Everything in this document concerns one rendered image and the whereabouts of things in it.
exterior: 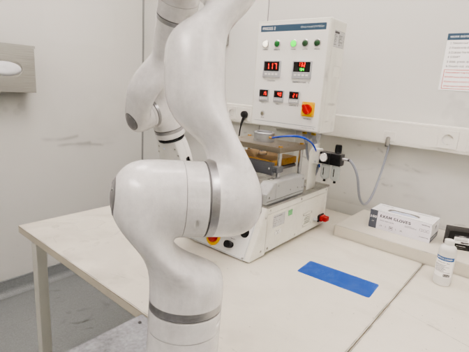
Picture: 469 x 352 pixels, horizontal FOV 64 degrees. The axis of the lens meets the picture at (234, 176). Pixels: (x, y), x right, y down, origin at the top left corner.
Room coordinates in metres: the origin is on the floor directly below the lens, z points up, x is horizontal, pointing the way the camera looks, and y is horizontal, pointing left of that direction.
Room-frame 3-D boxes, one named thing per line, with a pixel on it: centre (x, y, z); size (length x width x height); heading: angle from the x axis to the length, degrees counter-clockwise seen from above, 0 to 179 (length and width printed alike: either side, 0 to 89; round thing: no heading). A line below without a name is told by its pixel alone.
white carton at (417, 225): (1.40, -0.68, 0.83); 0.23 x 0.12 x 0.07; 50
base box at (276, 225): (1.42, -0.11, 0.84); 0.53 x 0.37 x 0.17; 142
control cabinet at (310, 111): (1.58, -0.21, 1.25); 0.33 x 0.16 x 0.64; 52
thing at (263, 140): (1.45, -0.14, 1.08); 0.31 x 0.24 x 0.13; 52
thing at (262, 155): (1.43, -0.11, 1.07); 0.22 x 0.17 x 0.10; 52
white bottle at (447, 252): (1.08, -0.67, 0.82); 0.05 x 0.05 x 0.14
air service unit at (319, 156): (1.40, -0.36, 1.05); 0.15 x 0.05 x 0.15; 52
